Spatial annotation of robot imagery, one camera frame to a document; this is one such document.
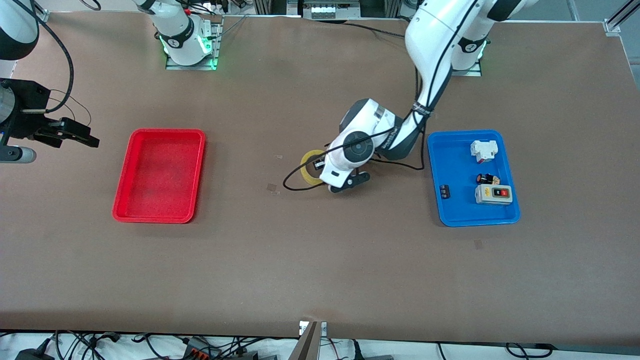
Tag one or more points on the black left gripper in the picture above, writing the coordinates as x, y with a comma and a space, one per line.
318, 163

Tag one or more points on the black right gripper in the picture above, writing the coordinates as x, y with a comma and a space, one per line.
25, 110

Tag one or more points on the yellow tape roll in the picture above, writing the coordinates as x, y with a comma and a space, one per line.
306, 176

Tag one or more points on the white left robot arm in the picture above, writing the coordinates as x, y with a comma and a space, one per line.
430, 35

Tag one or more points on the red plastic tray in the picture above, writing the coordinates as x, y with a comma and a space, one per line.
160, 175

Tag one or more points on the small dark capacitor block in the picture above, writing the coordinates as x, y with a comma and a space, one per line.
445, 191

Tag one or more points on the blue plastic tray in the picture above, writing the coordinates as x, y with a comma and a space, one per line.
460, 207

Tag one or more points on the white circuit breaker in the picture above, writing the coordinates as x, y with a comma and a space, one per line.
484, 150

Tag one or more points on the orange black connector block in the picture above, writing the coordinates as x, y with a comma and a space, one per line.
200, 350

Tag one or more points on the black power adapter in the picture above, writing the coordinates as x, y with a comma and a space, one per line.
32, 355

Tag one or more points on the aluminium corner profile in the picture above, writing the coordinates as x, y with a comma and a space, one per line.
612, 25

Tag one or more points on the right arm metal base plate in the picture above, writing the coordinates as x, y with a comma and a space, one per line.
175, 66

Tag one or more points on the aluminium frame with sockets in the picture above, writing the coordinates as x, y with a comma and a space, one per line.
320, 6

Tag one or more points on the white post bracket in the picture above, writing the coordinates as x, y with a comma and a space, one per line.
324, 328

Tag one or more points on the black push button switch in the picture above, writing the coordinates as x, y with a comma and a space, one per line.
484, 178

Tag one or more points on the grey on-off switch box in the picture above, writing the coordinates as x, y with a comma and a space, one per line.
484, 196

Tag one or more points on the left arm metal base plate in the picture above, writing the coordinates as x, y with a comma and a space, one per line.
470, 73

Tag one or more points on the aluminium profile post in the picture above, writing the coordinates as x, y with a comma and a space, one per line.
306, 347

